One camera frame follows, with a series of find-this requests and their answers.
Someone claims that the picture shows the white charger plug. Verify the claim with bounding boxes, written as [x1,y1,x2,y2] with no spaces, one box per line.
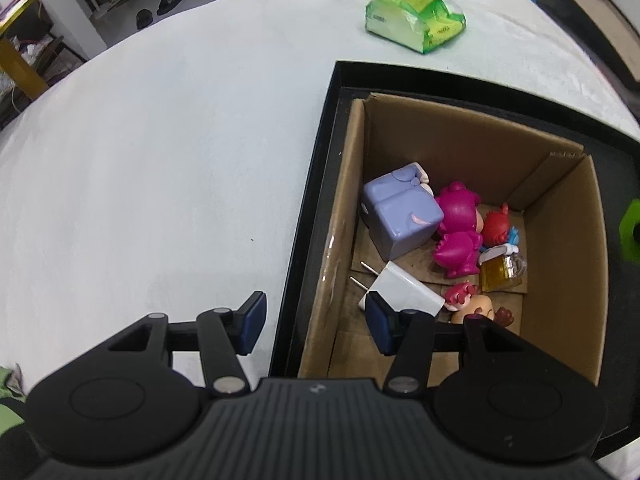
[349,261,445,316]

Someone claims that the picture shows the brown-haired girl figurine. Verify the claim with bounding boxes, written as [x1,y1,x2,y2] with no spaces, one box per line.
[444,282,514,327]

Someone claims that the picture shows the magenta dinosaur figure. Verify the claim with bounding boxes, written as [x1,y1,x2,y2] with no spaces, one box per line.
[433,181,484,280]

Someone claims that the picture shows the lilac cube toy figure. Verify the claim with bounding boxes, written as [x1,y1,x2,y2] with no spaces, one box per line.
[360,162,444,261]

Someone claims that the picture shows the red-haired figure with jar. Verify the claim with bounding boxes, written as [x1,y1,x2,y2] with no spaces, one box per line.
[478,203,527,292]

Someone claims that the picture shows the green square tin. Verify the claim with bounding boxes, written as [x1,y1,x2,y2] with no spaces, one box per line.
[618,198,640,263]

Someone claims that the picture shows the white table cloth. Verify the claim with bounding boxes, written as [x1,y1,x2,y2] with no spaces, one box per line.
[0,0,640,480]

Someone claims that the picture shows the brown cardboard box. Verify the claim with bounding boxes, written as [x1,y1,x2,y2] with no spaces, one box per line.
[297,94,608,382]

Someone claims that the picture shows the black shallow tray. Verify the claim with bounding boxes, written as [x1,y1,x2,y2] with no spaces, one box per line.
[269,62,639,456]

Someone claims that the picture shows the green tissue pack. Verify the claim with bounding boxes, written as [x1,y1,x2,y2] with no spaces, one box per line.
[366,0,466,54]

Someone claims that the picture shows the black slipper pair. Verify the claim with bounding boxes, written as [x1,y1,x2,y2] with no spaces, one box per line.
[136,0,183,30]

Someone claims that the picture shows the yellow side table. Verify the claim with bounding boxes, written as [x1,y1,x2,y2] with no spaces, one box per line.
[0,0,68,101]

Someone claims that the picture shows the black picture frame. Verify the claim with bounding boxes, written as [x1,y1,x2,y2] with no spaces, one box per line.
[538,0,639,92]

